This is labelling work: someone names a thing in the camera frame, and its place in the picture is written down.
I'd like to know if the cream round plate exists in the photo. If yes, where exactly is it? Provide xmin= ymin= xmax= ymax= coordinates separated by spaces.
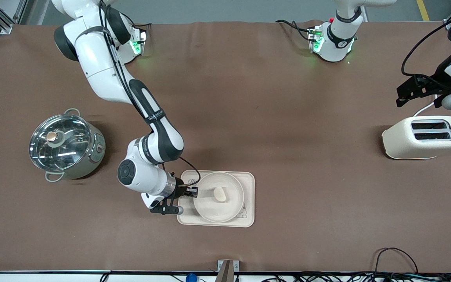
xmin=193 ymin=172 xmax=245 ymax=223

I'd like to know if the cream two-slot toaster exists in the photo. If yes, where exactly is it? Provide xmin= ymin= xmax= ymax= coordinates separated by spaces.
xmin=381 ymin=116 xmax=451 ymax=160

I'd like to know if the cream rabbit print tray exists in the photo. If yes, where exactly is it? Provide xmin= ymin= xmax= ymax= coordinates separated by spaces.
xmin=177 ymin=170 xmax=256 ymax=228

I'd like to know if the steel electric cooking pot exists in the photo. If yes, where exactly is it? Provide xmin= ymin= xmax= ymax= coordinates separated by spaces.
xmin=29 ymin=108 xmax=106 ymax=183

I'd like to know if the brown table cloth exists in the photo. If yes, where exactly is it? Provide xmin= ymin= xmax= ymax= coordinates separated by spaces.
xmin=0 ymin=20 xmax=451 ymax=273

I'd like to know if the glass pot lid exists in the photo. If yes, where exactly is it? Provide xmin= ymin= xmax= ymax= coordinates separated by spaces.
xmin=29 ymin=114 xmax=93 ymax=172

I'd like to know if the white toaster power cable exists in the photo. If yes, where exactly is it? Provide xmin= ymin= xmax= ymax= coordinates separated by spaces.
xmin=413 ymin=102 xmax=438 ymax=118

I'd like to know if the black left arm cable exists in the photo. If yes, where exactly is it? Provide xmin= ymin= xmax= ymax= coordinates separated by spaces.
xmin=401 ymin=8 xmax=451 ymax=77

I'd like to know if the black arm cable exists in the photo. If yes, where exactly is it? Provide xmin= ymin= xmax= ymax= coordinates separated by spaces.
xmin=98 ymin=0 xmax=201 ymax=186
xmin=401 ymin=8 xmax=451 ymax=77

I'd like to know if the metal table edge bracket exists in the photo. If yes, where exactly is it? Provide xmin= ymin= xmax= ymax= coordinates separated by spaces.
xmin=217 ymin=260 xmax=240 ymax=282

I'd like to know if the black left base cable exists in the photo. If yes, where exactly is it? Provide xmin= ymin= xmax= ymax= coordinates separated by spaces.
xmin=276 ymin=20 xmax=313 ymax=42

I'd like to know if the black base cable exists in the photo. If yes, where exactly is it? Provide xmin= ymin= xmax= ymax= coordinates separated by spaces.
xmin=276 ymin=20 xmax=313 ymax=42
xmin=131 ymin=22 xmax=152 ymax=36

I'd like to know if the black cable loop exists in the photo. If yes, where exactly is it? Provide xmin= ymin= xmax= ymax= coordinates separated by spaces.
xmin=374 ymin=247 xmax=419 ymax=275

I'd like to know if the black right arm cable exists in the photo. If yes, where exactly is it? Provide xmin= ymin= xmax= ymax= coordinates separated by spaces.
xmin=98 ymin=0 xmax=201 ymax=186

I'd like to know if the black cable bundle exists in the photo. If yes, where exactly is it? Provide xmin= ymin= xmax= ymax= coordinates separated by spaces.
xmin=261 ymin=271 xmax=451 ymax=282

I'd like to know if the black right base cable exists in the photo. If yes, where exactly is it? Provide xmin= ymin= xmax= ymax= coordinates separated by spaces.
xmin=131 ymin=22 xmax=152 ymax=36

